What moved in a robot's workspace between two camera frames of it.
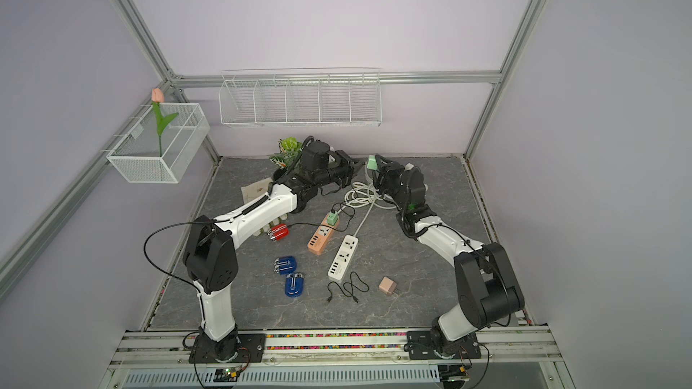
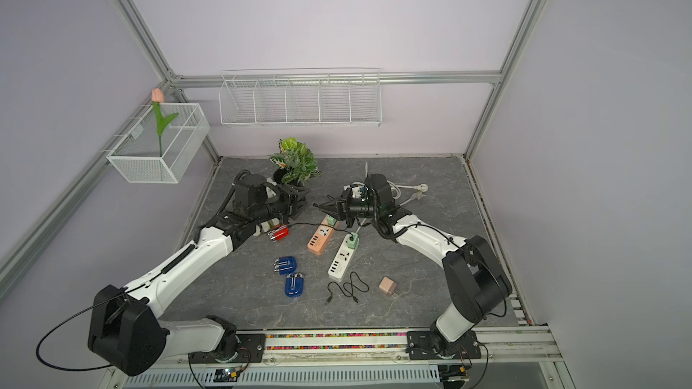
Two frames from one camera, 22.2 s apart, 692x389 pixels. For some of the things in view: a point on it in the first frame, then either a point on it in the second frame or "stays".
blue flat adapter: x=295 y=284 stays
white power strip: x=343 y=257 stays
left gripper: x=350 y=165 -> x=292 y=199
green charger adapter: x=372 y=163 -> x=352 y=240
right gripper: x=387 y=172 -> x=340 y=208
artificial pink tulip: x=158 y=96 stays
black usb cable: x=333 y=229 stays
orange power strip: x=323 y=236 stays
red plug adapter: x=278 y=231 stays
